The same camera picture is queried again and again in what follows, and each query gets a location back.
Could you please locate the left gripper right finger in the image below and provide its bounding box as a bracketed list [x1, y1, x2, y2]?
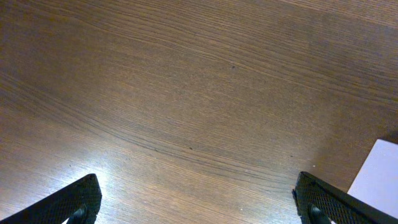
[292, 172, 397, 224]

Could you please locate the white cardboard box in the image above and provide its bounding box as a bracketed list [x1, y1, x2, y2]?
[348, 139, 398, 218]

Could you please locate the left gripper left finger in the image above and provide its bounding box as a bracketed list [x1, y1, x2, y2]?
[1, 174, 102, 224]

